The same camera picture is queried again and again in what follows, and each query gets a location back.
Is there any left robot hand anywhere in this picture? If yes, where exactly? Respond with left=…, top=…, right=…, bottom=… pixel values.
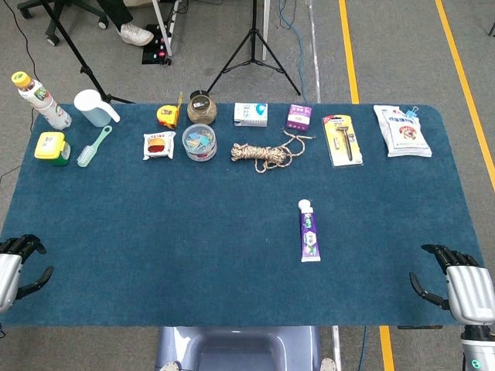
left=0, top=233, right=55, bottom=314

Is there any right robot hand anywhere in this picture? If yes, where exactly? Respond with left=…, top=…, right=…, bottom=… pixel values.
left=408, top=243, right=495, bottom=326

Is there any purple toothpaste tube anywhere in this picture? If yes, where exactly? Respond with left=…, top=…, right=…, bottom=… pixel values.
left=297, top=199, right=322, bottom=264

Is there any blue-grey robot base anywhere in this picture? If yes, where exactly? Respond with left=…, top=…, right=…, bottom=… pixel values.
left=154, top=326, right=323, bottom=371

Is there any drink bottle yellow cap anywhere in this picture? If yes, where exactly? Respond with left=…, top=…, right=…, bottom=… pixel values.
left=11, top=70, right=73, bottom=131

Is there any green container yellow lid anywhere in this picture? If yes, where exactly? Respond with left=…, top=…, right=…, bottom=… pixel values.
left=33, top=131, right=72, bottom=167

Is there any mint green brush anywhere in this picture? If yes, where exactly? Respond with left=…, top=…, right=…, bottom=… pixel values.
left=76, top=124, right=114, bottom=168

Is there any white printed bag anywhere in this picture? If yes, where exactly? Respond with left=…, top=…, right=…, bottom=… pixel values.
left=373, top=104, right=433, bottom=158

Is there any pale blue plastic pitcher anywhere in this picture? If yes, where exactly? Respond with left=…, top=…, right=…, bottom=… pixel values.
left=73, top=89, right=121, bottom=128

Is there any blue table mat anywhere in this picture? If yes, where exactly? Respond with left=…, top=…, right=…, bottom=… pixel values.
left=0, top=102, right=495, bottom=328

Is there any razor in blister pack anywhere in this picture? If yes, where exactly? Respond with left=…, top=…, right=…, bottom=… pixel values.
left=321, top=114, right=364, bottom=168

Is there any white snack packet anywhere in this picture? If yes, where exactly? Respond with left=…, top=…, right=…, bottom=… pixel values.
left=142, top=131, right=177, bottom=162

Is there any black light stand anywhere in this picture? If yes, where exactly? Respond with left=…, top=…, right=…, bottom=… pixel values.
left=40, top=0, right=136, bottom=105

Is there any yellow tape measure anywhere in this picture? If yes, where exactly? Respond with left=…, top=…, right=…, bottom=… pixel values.
left=155, top=91, right=183, bottom=130

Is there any clear tub of clips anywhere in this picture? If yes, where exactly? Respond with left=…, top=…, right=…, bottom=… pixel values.
left=181, top=123, right=218, bottom=162

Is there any small purple box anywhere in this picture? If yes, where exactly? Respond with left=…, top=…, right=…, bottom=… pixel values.
left=285, top=103, right=313, bottom=131

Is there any black office chair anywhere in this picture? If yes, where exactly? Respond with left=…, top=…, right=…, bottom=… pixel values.
left=16, top=0, right=109, bottom=46

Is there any black power strip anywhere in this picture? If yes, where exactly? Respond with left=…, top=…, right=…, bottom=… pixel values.
left=141, top=23, right=174, bottom=66

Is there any white sneaker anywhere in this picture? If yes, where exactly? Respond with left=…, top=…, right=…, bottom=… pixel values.
left=117, top=22, right=155, bottom=47

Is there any white and blue box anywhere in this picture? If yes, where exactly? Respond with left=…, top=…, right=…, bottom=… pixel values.
left=233, top=102, right=269, bottom=128

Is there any person in black trousers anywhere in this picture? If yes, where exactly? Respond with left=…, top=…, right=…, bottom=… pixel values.
left=96, top=0, right=135, bottom=30

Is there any white table leg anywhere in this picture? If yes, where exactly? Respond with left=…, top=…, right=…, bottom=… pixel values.
left=151, top=0, right=174, bottom=48

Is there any black tripod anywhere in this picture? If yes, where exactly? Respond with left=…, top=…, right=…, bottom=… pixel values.
left=207, top=0, right=302, bottom=97

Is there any blue floor cable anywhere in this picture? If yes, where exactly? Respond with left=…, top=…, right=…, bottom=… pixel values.
left=278, top=0, right=310, bottom=104
left=357, top=326, right=368, bottom=371

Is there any thin black floor cable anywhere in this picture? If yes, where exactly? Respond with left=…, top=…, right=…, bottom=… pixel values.
left=2, top=0, right=40, bottom=82

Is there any beige braided rope bundle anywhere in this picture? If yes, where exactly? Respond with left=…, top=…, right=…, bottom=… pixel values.
left=230, top=130, right=316, bottom=174

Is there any white post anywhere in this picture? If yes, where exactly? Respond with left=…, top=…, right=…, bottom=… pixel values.
left=261, top=0, right=271, bottom=62

